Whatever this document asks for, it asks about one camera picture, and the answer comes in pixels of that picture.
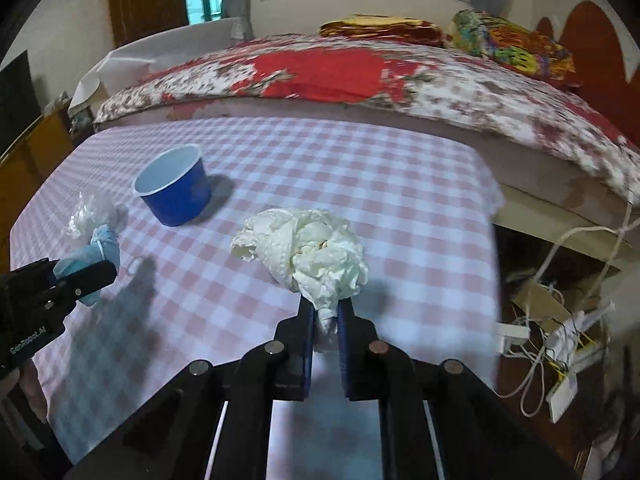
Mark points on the red wooden headboard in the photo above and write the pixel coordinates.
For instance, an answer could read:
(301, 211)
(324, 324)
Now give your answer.
(600, 40)

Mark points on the white power strip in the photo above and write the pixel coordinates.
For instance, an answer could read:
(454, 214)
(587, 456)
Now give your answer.
(511, 337)

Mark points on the cardboard box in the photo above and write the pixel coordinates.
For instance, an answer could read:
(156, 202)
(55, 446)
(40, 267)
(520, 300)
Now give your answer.
(545, 300)

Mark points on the colourful patterned pillow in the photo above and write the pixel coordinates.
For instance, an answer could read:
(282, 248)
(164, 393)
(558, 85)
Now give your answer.
(510, 42)

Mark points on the clear plastic bag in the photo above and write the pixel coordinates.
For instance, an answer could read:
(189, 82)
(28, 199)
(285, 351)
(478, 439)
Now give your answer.
(90, 210)

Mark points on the white tissue wad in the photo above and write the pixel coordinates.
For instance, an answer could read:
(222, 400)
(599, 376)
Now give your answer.
(310, 255)

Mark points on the black television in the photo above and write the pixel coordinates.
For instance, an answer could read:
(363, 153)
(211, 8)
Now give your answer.
(17, 92)

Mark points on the brown wooden door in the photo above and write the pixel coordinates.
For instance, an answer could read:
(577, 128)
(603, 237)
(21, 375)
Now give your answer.
(147, 2)

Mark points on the blue face mask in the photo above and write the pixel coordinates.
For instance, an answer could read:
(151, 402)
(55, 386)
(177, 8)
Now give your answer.
(100, 250)

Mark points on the pink checked tablecloth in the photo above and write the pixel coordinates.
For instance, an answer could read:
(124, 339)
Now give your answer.
(350, 185)

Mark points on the red floral blanket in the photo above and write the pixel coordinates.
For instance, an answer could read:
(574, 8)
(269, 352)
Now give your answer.
(325, 75)

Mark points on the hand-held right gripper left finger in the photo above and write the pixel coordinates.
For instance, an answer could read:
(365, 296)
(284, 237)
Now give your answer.
(306, 355)

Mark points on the folded yellow red blanket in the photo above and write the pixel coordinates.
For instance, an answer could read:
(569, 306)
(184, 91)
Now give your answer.
(385, 30)

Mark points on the wooden cabinet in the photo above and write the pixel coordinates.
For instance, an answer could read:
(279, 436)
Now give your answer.
(30, 160)

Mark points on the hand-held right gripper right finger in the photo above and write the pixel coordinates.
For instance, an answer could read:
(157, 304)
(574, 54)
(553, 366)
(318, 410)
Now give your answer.
(345, 360)

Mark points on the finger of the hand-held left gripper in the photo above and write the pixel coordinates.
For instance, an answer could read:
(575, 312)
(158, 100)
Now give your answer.
(87, 276)

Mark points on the blue paper cup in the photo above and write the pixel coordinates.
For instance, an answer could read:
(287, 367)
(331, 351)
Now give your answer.
(175, 195)

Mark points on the white covered furniture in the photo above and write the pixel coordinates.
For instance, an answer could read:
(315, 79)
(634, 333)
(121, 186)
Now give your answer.
(150, 57)

